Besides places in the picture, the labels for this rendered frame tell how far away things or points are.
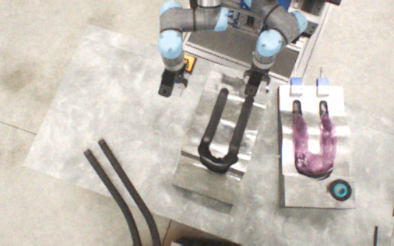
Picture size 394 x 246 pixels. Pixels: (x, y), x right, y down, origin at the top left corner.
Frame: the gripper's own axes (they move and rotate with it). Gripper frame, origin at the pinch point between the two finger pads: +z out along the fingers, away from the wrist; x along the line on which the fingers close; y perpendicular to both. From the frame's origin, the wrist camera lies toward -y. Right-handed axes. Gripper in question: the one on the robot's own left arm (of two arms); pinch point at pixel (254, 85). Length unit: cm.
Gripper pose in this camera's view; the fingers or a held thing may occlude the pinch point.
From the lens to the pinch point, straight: 155.3
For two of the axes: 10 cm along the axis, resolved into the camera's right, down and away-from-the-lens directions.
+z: 0.3, 2.6, 9.7
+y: 3.3, -9.1, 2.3
